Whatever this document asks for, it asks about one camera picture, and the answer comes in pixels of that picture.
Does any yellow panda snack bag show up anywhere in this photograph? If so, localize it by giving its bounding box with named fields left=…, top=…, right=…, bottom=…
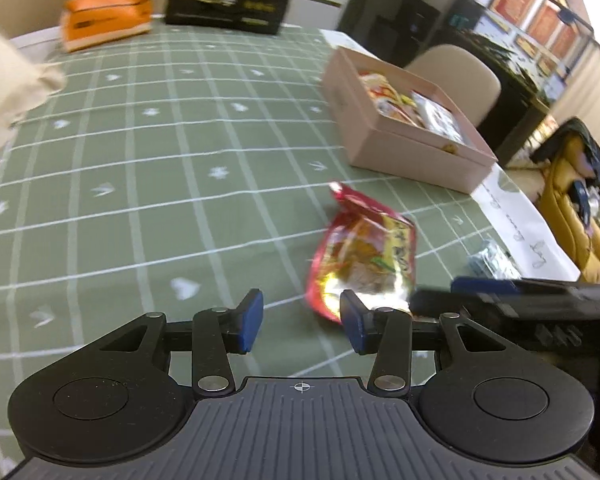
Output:
left=357, top=70, right=424, bottom=127

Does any black floor appliance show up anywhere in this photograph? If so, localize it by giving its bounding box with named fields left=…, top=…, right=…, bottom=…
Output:
left=337, top=0, right=443, bottom=69

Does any glass fish tank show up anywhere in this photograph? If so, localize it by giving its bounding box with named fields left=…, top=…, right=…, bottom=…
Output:
left=447, top=0, right=596, bottom=111

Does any cream cloth bag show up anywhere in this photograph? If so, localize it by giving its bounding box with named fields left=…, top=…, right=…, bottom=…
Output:
left=0, top=10, right=66, bottom=187

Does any green checked tablecloth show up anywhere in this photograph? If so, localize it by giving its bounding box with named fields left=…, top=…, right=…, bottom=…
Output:
left=0, top=25, right=536, bottom=480

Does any white snack packet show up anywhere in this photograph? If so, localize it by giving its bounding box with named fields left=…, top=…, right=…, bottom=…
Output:
left=412, top=91, right=469, bottom=147

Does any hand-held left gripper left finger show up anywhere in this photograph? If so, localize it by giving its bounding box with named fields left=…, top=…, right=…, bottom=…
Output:
left=97, top=288, right=265, bottom=397

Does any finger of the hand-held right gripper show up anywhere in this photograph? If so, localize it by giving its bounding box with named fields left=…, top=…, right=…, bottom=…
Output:
left=410, top=286, right=505, bottom=319
left=451, top=275, right=532, bottom=295

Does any white paper runner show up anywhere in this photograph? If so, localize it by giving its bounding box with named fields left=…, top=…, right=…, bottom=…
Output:
left=472, top=162, right=581, bottom=284

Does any pink cardboard box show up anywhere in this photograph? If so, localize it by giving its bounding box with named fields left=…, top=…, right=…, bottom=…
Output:
left=321, top=45, right=499, bottom=195

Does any blue object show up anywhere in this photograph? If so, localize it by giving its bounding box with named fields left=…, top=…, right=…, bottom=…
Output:
left=572, top=180, right=600, bottom=223

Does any white paper sheet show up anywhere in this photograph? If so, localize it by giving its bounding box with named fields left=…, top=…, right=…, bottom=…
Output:
left=320, top=29, right=367, bottom=52

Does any yellow leather seat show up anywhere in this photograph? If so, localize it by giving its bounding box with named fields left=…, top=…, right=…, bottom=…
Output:
left=534, top=135, right=600, bottom=287

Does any black garment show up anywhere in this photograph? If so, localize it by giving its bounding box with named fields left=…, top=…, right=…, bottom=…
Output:
left=532, top=117, right=600, bottom=187

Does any orange tissue box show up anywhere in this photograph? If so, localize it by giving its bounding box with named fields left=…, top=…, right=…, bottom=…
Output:
left=60, top=0, right=154, bottom=54

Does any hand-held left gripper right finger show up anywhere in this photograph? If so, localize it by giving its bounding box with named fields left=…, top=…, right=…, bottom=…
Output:
left=339, top=289, right=512, bottom=396

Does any red snack packet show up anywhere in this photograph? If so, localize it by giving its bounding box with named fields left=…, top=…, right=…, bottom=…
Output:
left=305, top=182, right=419, bottom=324

